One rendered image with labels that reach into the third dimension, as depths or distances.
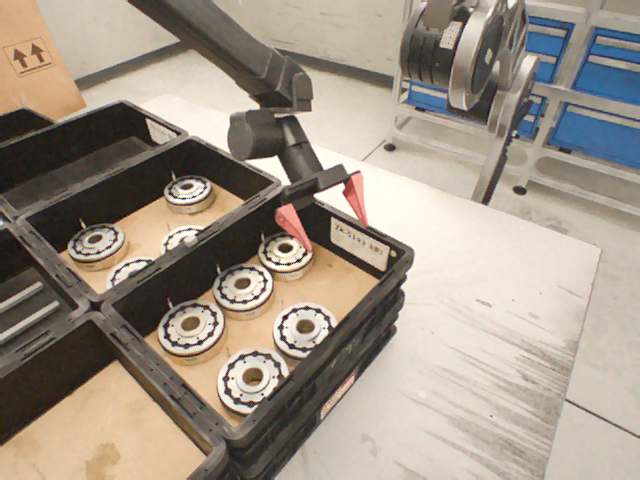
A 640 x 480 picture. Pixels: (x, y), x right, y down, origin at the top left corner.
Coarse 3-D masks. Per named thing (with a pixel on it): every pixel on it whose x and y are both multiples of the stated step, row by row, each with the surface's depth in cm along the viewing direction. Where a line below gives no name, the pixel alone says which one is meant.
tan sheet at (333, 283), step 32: (256, 256) 80; (320, 256) 80; (288, 288) 74; (320, 288) 74; (352, 288) 74; (256, 320) 69; (160, 352) 65; (224, 352) 65; (192, 384) 61; (256, 384) 61; (224, 416) 57
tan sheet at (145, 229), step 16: (224, 192) 95; (144, 208) 91; (160, 208) 91; (208, 208) 91; (224, 208) 91; (128, 224) 87; (144, 224) 87; (160, 224) 87; (176, 224) 87; (192, 224) 87; (128, 240) 83; (144, 240) 83; (160, 240) 83; (64, 256) 80; (128, 256) 80; (80, 272) 77; (96, 272) 77; (96, 288) 74
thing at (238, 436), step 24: (240, 216) 73; (384, 240) 69; (168, 264) 65; (408, 264) 65; (384, 288) 61; (360, 312) 58; (336, 336) 55; (312, 360) 53; (288, 384) 50; (264, 408) 48; (240, 432) 46
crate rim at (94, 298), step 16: (176, 144) 92; (208, 144) 92; (144, 160) 87; (112, 176) 83; (272, 176) 83; (80, 192) 79; (48, 208) 76; (240, 208) 75; (16, 224) 72; (208, 224) 72; (32, 240) 69; (48, 256) 66; (160, 256) 66; (64, 272) 64; (144, 272) 64; (80, 288) 61; (112, 288) 61; (96, 304) 60
